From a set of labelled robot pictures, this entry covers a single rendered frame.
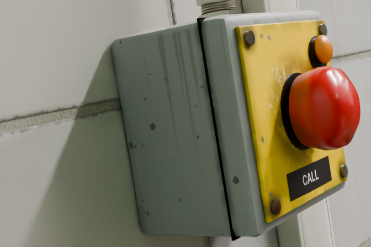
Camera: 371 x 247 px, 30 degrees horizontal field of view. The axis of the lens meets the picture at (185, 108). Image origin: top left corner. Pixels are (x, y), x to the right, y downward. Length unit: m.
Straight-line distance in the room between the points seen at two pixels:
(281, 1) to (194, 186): 0.18
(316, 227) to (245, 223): 0.17
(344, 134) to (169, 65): 0.09
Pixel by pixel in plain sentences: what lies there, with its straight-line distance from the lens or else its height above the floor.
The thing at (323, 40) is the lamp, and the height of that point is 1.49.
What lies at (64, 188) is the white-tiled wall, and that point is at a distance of 0.31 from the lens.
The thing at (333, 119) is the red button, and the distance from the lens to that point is 0.32.
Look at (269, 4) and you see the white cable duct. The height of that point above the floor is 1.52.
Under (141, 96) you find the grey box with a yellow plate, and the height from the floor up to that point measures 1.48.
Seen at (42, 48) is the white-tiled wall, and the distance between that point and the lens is 0.31.
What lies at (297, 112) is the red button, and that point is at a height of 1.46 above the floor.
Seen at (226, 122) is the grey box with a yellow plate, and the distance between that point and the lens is 0.30.
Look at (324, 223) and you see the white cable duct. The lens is 0.48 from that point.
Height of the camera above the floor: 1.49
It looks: 3 degrees down
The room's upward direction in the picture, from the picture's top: 9 degrees counter-clockwise
